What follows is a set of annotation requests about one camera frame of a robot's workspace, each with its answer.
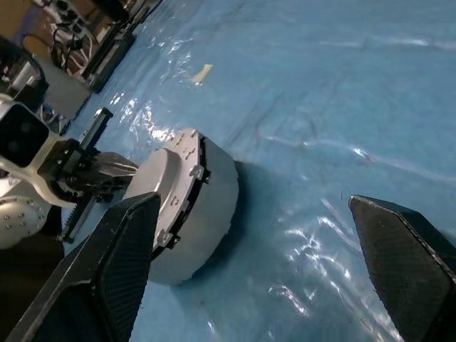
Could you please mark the black round object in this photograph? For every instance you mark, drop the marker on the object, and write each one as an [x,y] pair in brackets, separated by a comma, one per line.
[21,57]

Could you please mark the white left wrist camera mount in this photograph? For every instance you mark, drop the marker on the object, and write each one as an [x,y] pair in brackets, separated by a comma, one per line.
[39,171]

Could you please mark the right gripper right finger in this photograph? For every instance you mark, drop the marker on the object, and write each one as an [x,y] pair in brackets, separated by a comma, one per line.
[409,270]

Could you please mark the black flat device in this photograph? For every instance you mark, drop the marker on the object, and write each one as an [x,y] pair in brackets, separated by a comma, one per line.
[110,57]

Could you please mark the beige tape piece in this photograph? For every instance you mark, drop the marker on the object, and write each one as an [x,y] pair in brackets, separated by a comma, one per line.
[202,74]

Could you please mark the motor housing with copper windings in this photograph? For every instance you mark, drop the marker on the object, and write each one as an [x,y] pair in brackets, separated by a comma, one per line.
[213,213]

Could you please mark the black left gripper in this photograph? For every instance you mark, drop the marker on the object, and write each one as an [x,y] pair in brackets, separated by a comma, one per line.
[71,167]

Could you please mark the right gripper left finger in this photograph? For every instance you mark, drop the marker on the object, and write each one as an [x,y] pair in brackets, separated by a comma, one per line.
[107,278]

